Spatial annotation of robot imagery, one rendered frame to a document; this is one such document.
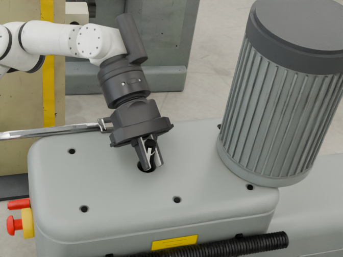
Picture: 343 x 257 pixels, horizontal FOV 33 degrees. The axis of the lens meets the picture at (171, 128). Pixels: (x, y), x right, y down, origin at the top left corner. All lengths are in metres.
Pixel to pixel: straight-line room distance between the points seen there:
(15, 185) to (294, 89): 2.74
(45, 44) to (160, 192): 0.39
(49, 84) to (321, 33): 2.33
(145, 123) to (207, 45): 3.83
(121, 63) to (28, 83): 2.08
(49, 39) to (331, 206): 0.70
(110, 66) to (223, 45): 3.86
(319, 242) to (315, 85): 0.48
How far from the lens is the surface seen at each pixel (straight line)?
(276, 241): 1.16
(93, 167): 1.10
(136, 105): 1.08
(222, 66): 4.68
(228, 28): 5.16
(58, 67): 3.09
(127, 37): 1.10
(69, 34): 1.18
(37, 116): 3.30
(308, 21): 1.00
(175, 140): 1.17
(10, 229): 1.16
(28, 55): 1.29
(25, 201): 1.28
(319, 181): 1.37
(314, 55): 0.93
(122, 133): 1.06
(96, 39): 1.09
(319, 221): 1.30
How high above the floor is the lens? 2.69
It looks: 42 degrees down
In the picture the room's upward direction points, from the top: 10 degrees clockwise
